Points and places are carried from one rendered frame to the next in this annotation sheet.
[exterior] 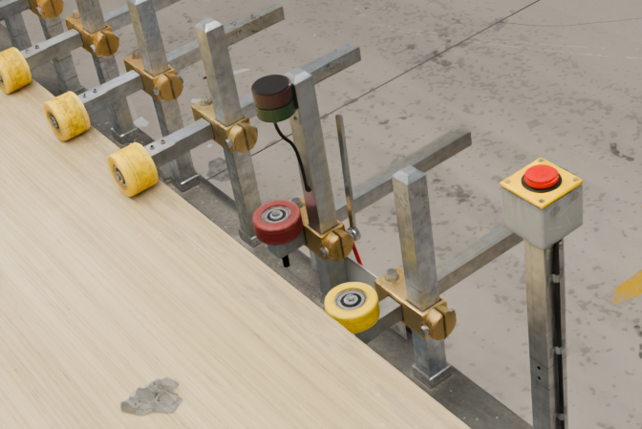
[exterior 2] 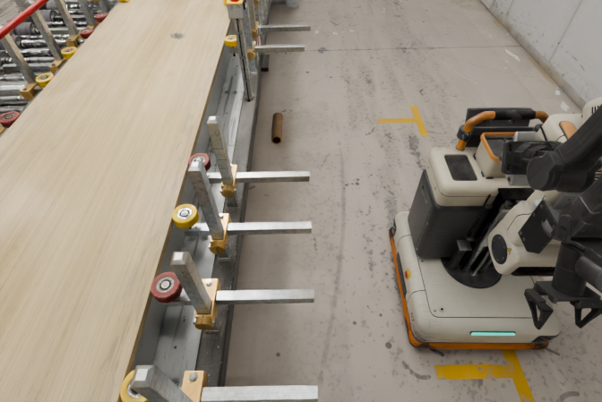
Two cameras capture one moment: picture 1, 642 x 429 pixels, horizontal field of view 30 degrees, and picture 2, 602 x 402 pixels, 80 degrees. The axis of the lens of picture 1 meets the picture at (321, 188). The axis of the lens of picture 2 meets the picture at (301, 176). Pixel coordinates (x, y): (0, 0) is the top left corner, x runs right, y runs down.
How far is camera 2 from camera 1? 1.41 m
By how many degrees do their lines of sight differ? 26
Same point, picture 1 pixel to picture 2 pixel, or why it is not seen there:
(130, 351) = (185, 28)
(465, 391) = (254, 79)
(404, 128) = (374, 61)
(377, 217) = (343, 76)
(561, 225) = (234, 13)
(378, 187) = (275, 28)
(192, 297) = (208, 25)
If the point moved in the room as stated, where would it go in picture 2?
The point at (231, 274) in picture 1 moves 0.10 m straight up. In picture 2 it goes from (219, 25) to (217, 8)
